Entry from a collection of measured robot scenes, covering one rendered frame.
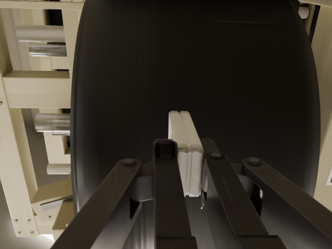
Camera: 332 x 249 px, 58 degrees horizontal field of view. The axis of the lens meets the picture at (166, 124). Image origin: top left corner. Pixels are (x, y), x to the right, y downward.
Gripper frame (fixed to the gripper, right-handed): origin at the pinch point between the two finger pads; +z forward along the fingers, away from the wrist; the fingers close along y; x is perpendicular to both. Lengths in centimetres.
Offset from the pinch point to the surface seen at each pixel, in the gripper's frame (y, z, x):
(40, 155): -186, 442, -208
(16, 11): -208, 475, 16
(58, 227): -31, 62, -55
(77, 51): -10.8, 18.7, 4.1
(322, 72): 28.2, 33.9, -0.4
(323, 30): 28.2, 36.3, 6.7
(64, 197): -33, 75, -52
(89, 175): -8.7, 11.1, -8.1
